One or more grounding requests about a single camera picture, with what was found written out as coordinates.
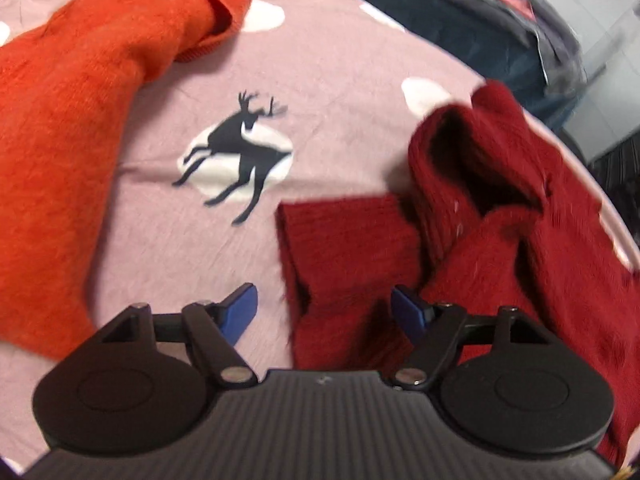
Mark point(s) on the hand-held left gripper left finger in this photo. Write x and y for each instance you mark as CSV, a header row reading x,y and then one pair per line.
x,y
240,307

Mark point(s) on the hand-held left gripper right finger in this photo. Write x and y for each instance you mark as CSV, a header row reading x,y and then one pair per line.
x,y
407,312

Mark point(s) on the dark red knit sweater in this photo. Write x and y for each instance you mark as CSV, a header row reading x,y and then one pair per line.
x,y
500,260

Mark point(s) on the pink dotted blanket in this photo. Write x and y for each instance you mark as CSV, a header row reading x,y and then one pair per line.
x,y
325,85

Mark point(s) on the orange knit sweater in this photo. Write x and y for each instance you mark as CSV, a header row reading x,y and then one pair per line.
x,y
60,135

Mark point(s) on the dark grey cloth with red patch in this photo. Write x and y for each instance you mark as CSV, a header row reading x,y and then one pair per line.
x,y
450,10

